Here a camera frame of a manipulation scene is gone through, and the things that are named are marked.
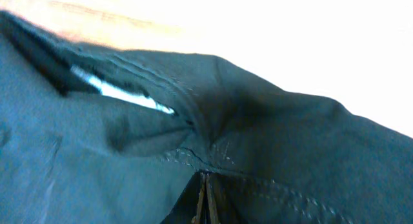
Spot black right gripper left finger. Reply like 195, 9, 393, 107
161, 172, 205, 224

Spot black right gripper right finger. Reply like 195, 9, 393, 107
205, 173, 245, 224

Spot black shorts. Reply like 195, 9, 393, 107
1, 11, 412, 223

